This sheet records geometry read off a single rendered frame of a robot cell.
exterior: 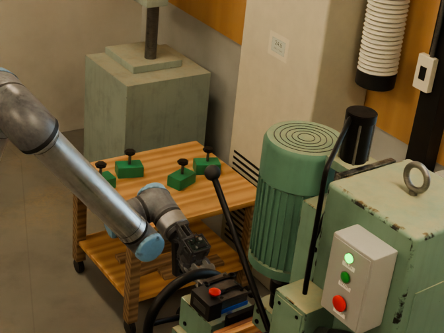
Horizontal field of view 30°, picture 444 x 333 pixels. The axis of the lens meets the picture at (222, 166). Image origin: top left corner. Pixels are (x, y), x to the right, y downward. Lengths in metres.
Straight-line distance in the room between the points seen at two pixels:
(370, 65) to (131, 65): 1.38
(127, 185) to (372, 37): 1.16
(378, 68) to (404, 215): 1.74
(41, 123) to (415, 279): 0.98
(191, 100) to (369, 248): 2.83
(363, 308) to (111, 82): 2.80
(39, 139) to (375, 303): 0.93
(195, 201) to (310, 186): 1.73
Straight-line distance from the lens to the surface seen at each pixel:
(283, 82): 3.40
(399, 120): 3.34
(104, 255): 3.63
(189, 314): 2.11
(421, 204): 1.52
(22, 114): 2.01
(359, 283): 1.44
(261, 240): 1.78
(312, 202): 1.66
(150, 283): 3.47
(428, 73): 3.07
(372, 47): 3.14
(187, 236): 2.42
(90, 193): 2.16
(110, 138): 4.20
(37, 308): 3.64
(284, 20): 3.35
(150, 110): 4.07
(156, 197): 2.47
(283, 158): 1.66
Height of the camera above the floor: 2.23
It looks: 28 degrees down
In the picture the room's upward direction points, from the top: 6 degrees clockwise
